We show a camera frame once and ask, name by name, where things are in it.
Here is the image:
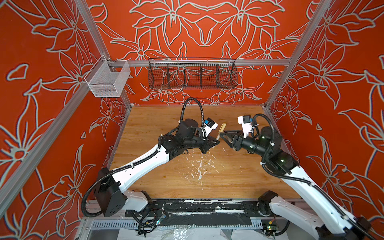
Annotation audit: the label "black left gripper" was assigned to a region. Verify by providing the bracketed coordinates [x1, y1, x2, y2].
[183, 128, 219, 153]

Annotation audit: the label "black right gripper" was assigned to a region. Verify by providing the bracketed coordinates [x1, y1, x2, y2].
[220, 128, 273, 159]

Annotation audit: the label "beige pen cap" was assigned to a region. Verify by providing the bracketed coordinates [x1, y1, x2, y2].
[219, 123, 227, 134]

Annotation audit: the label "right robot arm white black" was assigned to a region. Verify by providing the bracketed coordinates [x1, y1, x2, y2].
[220, 127, 374, 240]

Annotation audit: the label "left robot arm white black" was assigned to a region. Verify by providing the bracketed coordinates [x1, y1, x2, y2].
[91, 118, 219, 217]

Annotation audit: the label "clear mesh bin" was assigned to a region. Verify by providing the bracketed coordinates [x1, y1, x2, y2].
[85, 55, 131, 98]

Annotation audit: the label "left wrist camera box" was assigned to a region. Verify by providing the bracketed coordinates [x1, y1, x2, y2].
[203, 118, 218, 138]

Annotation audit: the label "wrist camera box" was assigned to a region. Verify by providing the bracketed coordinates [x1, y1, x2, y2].
[238, 115, 253, 138]
[203, 118, 218, 138]

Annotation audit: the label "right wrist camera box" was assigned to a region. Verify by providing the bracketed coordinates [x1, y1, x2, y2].
[238, 115, 253, 138]

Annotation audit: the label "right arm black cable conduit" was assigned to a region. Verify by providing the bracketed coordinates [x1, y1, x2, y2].
[251, 113, 377, 240]

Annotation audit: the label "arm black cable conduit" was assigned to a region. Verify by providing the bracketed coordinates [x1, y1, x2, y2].
[80, 97, 205, 218]
[251, 113, 377, 240]

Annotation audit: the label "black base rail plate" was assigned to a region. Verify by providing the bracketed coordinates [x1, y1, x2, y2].
[125, 198, 286, 218]

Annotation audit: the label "black wire basket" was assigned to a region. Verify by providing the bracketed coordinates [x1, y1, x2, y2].
[148, 57, 238, 90]

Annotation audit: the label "white cable duct strip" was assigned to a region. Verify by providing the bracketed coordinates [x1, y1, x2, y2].
[89, 219, 263, 231]

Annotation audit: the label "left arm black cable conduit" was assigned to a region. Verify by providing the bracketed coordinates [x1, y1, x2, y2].
[80, 97, 205, 218]

